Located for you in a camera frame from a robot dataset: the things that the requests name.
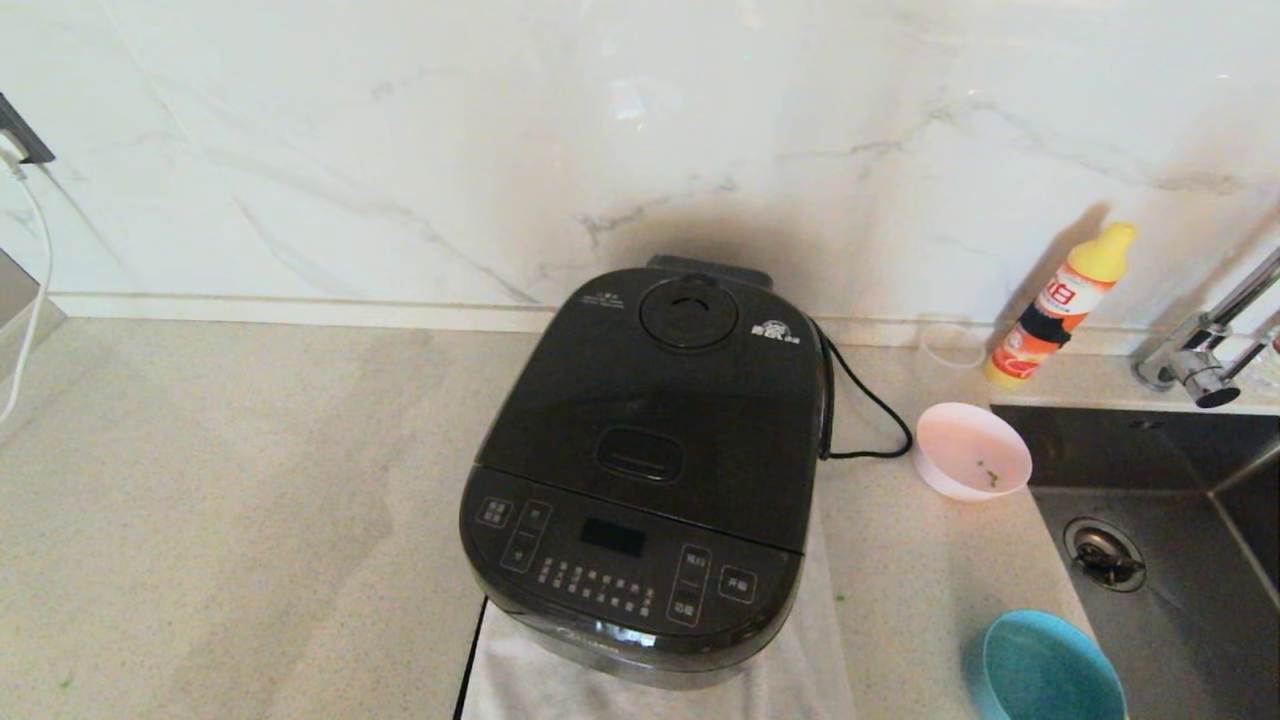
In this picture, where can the steel sink drain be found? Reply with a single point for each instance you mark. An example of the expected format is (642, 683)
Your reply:
(1105, 553)

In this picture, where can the orange yellow detergent bottle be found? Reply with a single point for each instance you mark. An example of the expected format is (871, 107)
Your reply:
(1060, 300)

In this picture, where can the chrome faucet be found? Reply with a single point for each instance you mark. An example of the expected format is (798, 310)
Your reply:
(1200, 375)

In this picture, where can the steel sink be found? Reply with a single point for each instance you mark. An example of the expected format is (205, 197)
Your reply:
(1180, 640)

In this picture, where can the black strip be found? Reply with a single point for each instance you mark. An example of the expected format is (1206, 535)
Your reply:
(470, 665)

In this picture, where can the black rice cooker lid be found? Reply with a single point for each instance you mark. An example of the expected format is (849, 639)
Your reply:
(650, 400)

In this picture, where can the blue bowl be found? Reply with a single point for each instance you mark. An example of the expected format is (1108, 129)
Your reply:
(1050, 680)

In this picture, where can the pink bowl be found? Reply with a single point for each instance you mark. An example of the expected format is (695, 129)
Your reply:
(955, 445)

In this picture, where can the grey wall outlet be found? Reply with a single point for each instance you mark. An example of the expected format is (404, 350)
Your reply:
(22, 135)

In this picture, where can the white cloth mat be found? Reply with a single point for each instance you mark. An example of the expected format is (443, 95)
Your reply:
(520, 690)

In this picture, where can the clear glass cup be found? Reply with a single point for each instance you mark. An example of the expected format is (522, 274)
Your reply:
(950, 345)

